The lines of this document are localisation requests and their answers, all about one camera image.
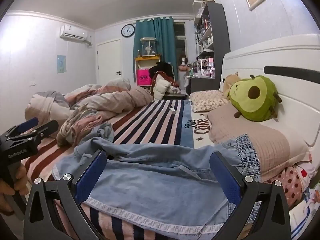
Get light blue denim pants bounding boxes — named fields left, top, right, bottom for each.
left=53, top=135, right=260, bottom=239

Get person's left hand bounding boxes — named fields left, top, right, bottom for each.
left=0, top=165, right=29, bottom=216

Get crumpled pink grey duvet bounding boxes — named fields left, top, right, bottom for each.
left=24, top=77, right=153, bottom=147

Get pink striped crumpled garment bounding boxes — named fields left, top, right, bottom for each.
left=56, top=105, right=106, bottom=147

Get grey crumpled garment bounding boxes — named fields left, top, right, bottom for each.
left=95, top=122, right=114, bottom=142

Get pink ribbed pillow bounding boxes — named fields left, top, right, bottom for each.
left=207, top=103, right=312, bottom=181

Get white door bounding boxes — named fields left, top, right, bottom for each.
left=97, top=39, right=123, bottom=85

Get white air conditioner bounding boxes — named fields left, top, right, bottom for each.
left=60, top=24, right=92, bottom=46

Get green avocado plush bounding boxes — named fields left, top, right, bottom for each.
left=228, top=75, right=282, bottom=122

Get pink shopping bag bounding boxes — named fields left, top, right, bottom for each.
left=137, top=69, right=151, bottom=86

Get striped pink navy blanket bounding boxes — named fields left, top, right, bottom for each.
left=21, top=99, right=261, bottom=240

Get yellow shelf unit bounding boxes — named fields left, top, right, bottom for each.
left=134, top=55, right=161, bottom=85

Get floral pillow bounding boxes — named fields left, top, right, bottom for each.
left=189, top=90, right=230, bottom=112

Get clothes pile on chair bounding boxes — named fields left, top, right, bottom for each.
left=149, top=61, right=188, bottom=100

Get tan animal plush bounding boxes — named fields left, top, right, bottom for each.
left=223, top=72, right=240, bottom=99

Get glass display case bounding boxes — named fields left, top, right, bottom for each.
left=140, top=37, right=157, bottom=56

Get white bed headboard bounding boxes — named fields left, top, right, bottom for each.
left=221, top=34, right=319, bottom=167

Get mannequin head with wig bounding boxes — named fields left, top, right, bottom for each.
left=179, top=55, right=188, bottom=70

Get teal curtain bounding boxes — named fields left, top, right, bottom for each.
left=132, top=16, right=179, bottom=82

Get dark grey bookshelf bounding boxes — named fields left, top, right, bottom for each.
left=186, top=0, right=231, bottom=94

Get small blue wall poster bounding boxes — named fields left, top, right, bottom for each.
left=57, top=55, right=67, bottom=73

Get round wall clock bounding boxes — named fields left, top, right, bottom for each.
left=121, top=24, right=135, bottom=38

